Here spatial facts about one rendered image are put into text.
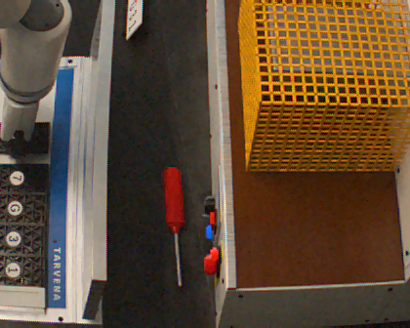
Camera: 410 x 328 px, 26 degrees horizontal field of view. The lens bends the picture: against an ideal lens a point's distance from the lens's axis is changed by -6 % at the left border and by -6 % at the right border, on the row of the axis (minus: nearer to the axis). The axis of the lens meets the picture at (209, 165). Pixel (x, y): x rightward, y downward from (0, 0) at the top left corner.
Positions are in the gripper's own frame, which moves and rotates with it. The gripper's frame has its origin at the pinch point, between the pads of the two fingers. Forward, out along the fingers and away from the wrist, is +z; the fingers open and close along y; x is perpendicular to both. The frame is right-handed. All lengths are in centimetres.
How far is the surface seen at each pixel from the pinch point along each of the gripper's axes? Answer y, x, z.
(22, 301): 26.4, 2.2, 1.2
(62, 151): 2.1, 7.7, 1.1
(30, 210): 12.2, 3.0, 0.9
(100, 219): 21.1, 10.7, -19.1
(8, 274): 22.5, -0.1, 1.5
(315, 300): 30, 39, -18
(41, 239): 16.7, 4.8, 0.8
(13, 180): 7.4, 0.0, 1.5
